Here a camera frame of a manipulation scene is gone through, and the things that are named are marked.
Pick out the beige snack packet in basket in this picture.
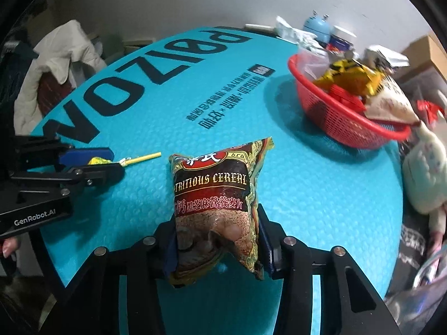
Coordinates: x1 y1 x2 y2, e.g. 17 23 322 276
364 75 420 125

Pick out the blue deer humidifier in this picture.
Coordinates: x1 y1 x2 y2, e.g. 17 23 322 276
302 10 332 46

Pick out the white peanut snack packet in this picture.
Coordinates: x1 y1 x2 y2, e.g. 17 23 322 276
363 45 410 70

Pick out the white water jug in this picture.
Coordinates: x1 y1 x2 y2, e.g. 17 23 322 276
402 123 446 234

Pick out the yellow lollipop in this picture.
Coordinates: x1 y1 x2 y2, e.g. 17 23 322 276
88 152 161 167

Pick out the cardboard box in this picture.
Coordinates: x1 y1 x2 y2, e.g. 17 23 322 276
401 34 446 76

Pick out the white lidded jar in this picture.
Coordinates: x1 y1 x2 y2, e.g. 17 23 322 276
326 25 357 53

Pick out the red plastic basket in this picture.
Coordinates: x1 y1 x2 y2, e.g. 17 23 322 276
288 53 412 150

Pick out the crumpled white tissue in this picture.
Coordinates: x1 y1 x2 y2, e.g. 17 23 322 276
274 16 324 51

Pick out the dark cereal snack bag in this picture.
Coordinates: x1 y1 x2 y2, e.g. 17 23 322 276
169 138 274 288

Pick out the yellow snack packet in basket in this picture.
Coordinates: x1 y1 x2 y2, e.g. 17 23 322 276
313 59 384 97

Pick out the person's left hand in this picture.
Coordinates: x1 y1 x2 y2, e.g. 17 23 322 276
1 237 20 258

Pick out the white clothing pile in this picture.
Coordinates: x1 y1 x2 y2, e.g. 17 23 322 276
14 20 106 135

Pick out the teal bubble mailer mat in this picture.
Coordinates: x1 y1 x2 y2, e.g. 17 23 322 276
31 27 405 335

